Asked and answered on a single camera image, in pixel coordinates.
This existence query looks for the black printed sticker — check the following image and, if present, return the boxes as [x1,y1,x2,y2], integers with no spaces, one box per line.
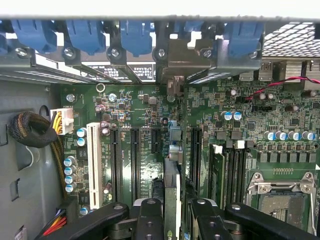
[82,62,157,83]

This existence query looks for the silver USB port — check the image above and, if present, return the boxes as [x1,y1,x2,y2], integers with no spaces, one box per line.
[258,59,275,81]

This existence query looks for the black RAM slot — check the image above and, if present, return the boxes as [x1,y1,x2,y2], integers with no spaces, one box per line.
[234,139,248,205]
[224,141,236,208]

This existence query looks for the white expansion slot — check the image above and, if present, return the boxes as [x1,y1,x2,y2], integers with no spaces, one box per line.
[86,122,104,211]

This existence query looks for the green motherboard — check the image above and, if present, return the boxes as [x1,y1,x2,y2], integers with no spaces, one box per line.
[59,79,320,240]

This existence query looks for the short black expansion slot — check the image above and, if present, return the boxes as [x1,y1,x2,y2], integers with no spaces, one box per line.
[150,127,162,155]

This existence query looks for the red yellow power wires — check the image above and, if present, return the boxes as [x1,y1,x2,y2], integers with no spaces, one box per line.
[34,208,68,240]

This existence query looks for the metal slot cover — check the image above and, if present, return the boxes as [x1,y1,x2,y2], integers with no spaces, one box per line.
[187,37,263,82]
[106,46,156,84]
[61,46,120,84]

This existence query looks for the CPU socket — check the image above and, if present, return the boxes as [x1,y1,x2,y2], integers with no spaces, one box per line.
[246,171,318,236]

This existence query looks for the dark RAM stick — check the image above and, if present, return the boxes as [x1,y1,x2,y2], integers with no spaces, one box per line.
[207,143,226,210]

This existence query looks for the blue card retention clip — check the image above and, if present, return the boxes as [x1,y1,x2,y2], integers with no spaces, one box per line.
[11,19,59,55]
[65,19,107,56]
[223,21,265,60]
[119,20,154,58]

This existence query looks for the white power connector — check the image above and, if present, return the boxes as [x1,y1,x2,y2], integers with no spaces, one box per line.
[49,107,75,136]

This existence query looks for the red black twisted wire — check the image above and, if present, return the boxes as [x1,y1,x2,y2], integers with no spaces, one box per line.
[244,76,320,102]

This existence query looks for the black sleeved power cable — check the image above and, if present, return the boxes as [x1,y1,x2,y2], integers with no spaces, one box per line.
[8,111,67,201]

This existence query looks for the open dark PC case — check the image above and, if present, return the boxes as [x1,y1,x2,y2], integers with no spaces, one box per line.
[0,14,320,240]

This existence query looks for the grey power supply unit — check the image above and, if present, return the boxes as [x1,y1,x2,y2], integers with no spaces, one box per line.
[0,79,63,240]

